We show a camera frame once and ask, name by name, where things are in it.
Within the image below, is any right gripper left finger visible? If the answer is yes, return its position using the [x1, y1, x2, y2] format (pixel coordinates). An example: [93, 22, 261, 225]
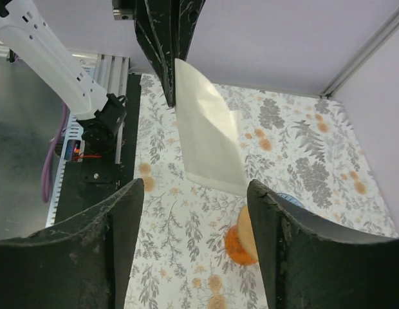
[0, 179, 144, 308]

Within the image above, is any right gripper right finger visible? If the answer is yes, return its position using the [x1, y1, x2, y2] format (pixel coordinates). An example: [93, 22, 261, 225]
[247, 180, 399, 308]

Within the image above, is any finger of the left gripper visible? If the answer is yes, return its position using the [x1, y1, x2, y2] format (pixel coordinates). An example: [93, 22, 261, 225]
[134, 1, 175, 107]
[171, 0, 205, 60]

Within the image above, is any blue plastic dripper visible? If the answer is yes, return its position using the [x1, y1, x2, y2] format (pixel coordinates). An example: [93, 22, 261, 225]
[277, 192, 305, 209]

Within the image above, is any wooden ring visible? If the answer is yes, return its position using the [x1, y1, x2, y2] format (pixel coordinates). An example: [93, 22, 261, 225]
[236, 205, 260, 261]

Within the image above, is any orange glass carafe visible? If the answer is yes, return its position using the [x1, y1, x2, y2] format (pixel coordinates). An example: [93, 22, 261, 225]
[225, 225, 258, 266]

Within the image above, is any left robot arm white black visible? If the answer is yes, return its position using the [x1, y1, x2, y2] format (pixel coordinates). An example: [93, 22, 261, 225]
[0, 1, 205, 153]

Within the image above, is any floral tablecloth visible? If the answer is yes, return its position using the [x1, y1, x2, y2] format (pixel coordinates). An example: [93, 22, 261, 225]
[125, 74, 397, 308]

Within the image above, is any aluminium rail front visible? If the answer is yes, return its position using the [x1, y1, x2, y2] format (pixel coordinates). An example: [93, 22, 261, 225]
[70, 53, 131, 94]

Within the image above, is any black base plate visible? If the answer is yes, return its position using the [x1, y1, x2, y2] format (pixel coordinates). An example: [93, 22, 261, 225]
[48, 74, 142, 225]

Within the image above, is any white cable duct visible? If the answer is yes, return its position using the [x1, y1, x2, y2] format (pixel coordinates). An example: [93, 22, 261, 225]
[45, 113, 82, 227]

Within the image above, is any left aluminium frame post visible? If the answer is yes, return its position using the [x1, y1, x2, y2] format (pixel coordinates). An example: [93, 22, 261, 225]
[318, 7, 399, 98]

